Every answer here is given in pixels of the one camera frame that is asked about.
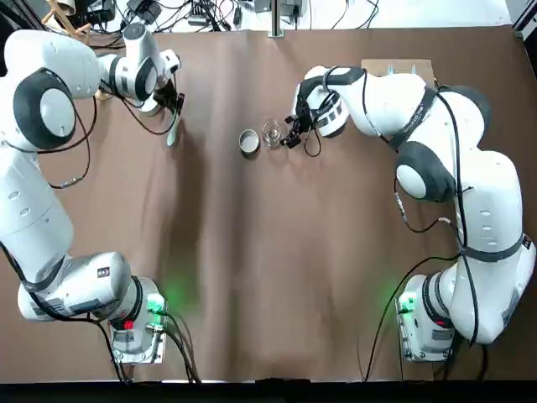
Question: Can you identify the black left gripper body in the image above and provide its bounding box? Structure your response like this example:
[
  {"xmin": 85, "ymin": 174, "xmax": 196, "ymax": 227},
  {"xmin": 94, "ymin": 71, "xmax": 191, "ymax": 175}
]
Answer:
[{"xmin": 152, "ymin": 79, "xmax": 186, "ymax": 116}]

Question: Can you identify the wooden cup stand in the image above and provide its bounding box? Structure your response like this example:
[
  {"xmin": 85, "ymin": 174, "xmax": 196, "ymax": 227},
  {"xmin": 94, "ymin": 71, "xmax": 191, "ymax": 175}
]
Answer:
[{"xmin": 44, "ymin": 0, "xmax": 112, "ymax": 102}]

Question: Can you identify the aluminium profile post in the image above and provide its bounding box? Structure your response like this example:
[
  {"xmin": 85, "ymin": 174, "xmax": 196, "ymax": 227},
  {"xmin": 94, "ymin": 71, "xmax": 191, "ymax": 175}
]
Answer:
[{"xmin": 269, "ymin": 0, "xmax": 285, "ymax": 39}]

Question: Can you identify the wooden cutting board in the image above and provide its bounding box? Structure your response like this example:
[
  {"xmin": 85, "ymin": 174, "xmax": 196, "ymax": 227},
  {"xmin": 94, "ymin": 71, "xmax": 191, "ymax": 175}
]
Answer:
[{"xmin": 360, "ymin": 57, "xmax": 440, "ymax": 87}]

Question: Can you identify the black cable with metal connector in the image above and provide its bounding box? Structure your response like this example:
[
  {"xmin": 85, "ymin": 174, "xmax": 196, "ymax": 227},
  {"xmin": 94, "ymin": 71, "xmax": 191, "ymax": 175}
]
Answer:
[
  {"xmin": 392, "ymin": 175, "xmax": 467, "ymax": 236},
  {"xmin": 46, "ymin": 95, "xmax": 100, "ymax": 190}
]

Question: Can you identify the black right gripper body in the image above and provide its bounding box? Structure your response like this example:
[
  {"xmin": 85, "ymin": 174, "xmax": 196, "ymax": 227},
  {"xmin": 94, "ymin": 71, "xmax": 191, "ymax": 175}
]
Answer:
[{"xmin": 290, "ymin": 103, "xmax": 315, "ymax": 136}]

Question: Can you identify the black usb hub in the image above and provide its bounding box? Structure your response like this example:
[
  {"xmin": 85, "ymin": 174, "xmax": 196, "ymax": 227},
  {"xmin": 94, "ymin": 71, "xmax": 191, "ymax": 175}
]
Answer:
[{"xmin": 188, "ymin": 3, "xmax": 211, "ymax": 27}]

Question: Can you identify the transparent glass spice bottle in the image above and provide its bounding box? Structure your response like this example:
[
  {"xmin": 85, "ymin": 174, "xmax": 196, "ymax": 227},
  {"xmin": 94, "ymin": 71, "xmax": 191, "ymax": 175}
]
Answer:
[{"xmin": 260, "ymin": 118, "xmax": 284, "ymax": 149}]

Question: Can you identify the silver metal bottle lid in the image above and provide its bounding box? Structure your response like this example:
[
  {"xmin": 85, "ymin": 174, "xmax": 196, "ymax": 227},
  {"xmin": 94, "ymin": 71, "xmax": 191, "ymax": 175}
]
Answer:
[{"xmin": 238, "ymin": 128, "xmax": 263, "ymax": 158}]

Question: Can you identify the pale green plastic spoon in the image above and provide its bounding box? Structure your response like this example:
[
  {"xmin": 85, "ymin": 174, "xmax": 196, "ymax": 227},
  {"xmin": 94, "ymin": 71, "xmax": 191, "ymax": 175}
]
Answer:
[{"xmin": 165, "ymin": 112, "xmax": 183, "ymax": 148}]

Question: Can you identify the white desk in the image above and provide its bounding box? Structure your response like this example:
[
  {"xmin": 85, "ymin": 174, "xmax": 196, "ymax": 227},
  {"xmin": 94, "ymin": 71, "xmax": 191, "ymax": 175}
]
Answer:
[{"xmin": 0, "ymin": 0, "xmax": 521, "ymax": 47}]

